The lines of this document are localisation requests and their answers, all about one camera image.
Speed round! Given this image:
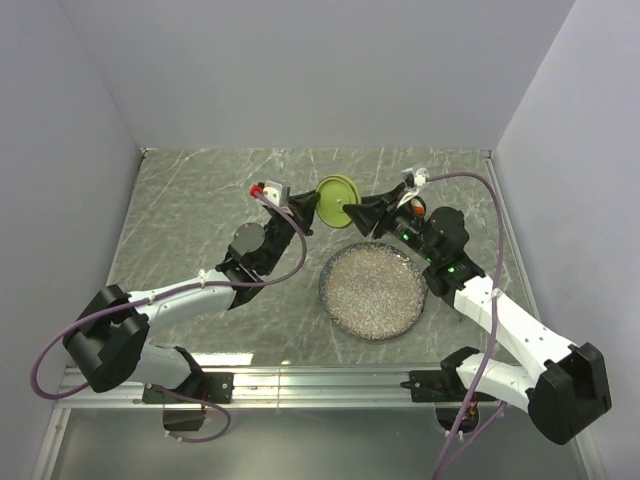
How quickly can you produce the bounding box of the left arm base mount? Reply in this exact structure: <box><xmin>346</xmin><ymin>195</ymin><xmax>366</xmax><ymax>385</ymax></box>
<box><xmin>132</xmin><ymin>345</ymin><xmax>234</xmax><ymax>444</ymax></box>

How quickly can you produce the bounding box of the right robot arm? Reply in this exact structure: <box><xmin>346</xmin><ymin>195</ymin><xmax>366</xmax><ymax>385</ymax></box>
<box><xmin>342</xmin><ymin>187</ymin><xmax>612</xmax><ymax>445</ymax></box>

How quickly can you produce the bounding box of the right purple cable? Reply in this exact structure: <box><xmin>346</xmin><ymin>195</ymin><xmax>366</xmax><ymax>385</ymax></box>
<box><xmin>419</xmin><ymin>171</ymin><xmax>505</xmax><ymax>480</ymax></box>

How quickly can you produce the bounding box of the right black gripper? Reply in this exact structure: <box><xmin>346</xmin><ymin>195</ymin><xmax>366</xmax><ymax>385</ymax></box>
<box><xmin>342</xmin><ymin>183</ymin><xmax>439</xmax><ymax>264</ymax></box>

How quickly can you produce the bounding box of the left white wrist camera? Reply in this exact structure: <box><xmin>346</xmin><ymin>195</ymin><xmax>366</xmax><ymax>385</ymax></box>
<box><xmin>249</xmin><ymin>180</ymin><xmax>290</xmax><ymax>208</ymax></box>

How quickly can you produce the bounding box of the aluminium frame rail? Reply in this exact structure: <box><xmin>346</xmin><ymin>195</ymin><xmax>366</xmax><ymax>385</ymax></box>
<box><xmin>54</xmin><ymin>367</ymin><xmax>506</xmax><ymax>409</ymax></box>

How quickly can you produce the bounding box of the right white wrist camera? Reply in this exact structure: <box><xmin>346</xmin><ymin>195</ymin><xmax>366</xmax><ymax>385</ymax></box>
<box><xmin>397</xmin><ymin>167</ymin><xmax>428</xmax><ymax>207</ymax></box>

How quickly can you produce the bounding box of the speckled ceramic plate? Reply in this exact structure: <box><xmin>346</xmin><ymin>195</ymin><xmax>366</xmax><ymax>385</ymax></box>
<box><xmin>319</xmin><ymin>242</ymin><xmax>428</xmax><ymax>341</ymax></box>

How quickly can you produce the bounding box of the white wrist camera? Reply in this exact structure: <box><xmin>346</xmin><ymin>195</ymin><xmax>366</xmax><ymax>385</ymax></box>
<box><xmin>249</xmin><ymin>180</ymin><xmax>290</xmax><ymax>208</ymax></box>
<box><xmin>397</xmin><ymin>167</ymin><xmax>428</xmax><ymax>207</ymax></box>

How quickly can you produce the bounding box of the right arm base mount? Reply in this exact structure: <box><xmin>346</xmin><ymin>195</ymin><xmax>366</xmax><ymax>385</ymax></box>
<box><xmin>399</xmin><ymin>349</ymin><xmax>496</xmax><ymax>436</ymax></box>

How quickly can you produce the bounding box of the beige metal lunch container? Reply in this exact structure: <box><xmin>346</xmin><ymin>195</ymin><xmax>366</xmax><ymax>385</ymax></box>
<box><xmin>408</xmin><ymin>196</ymin><xmax>426</xmax><ymax>218</ymax></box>

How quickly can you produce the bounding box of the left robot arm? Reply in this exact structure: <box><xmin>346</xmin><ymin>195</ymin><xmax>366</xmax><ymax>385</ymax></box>
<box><xmin>62</xmin><ymin>191</ymin><xmax>320</xmax><ymax>402</ymax></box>

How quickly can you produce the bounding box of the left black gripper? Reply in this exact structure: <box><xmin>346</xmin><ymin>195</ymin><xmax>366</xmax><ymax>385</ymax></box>
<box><xmin>262</xmin><ymin>191</ymin><xmax>320</xmax><ymax>275</ymax></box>

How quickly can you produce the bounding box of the green round lid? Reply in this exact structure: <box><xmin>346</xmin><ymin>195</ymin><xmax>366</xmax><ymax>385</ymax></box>
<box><xmin>316</xmin><ymin>174</ymin><xmax>361</xmax><ymax>229</ymax></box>

